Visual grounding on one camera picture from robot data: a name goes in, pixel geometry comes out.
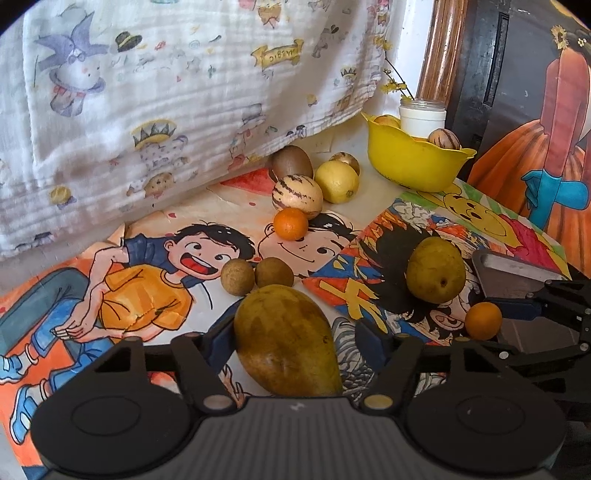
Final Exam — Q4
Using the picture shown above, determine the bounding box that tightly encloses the small orange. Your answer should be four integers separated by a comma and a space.
465, 302, 503, 341

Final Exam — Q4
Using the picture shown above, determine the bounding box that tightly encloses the green-yellow pear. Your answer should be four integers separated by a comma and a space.
406, 236, 466, 305

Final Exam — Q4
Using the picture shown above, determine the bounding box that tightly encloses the Winnie the Pooh drawing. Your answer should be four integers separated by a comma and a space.
393, 180, 570, 279

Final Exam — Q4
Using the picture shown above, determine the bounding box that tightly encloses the small orange tangerine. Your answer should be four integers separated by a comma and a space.
273, 208, 308, 241

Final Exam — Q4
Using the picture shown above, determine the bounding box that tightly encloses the orange dress lady painting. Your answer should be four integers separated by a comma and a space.
468, 1, 590, 274

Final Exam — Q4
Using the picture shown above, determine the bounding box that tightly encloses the colourful anime drawing sheet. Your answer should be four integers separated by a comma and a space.
304, 198, 492, 346

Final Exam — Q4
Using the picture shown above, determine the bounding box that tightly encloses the yellow flower twig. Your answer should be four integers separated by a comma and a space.
374, 35, 415, 100

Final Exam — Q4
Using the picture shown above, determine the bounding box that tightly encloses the yellow lemon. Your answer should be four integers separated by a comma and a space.
315, 161, 360, 204

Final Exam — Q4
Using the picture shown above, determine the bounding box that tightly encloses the small brown passion fruit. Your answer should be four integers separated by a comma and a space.
329, 151, 361, 175

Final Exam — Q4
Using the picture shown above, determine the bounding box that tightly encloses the white plastic jar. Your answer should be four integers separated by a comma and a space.
399, 98, 447, 139

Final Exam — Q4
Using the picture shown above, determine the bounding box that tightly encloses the white printed muslin cloth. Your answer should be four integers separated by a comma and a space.
1, 1, 393, 258

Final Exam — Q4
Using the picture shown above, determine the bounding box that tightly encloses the metal baking tray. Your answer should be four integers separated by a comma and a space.
472, 249, 579, 353

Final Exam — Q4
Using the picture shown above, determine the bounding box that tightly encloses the yellow plastic bowl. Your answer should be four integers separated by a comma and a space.
361, 112, 477, 193

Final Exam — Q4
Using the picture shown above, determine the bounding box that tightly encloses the large brown-green mango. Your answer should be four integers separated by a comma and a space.
233, 285, 342, 397

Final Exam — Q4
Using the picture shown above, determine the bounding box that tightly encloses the brown kiwi fruit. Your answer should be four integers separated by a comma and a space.
270, 145, 314, 182

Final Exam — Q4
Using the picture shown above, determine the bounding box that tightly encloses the brown wooden frame post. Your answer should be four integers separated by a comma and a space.
417, 0, 469, 105

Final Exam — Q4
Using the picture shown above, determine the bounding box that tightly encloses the striped fruit in bowl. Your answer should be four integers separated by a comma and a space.
428, 128, 462, 150

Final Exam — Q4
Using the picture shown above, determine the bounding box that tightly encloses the small brown round fruit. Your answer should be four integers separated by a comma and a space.
254, 257, 294, 288
221, 259, 256, 297

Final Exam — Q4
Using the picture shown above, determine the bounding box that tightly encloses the orange fruit in bowl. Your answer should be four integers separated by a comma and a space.
374, 115, 401, 128

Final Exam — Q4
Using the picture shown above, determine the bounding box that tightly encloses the cartoon boys drawing sheet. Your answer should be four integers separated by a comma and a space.
1, 169, 356, 479

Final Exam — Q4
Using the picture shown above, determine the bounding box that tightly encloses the striped pepino melon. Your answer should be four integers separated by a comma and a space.
271, 174, 324, 220

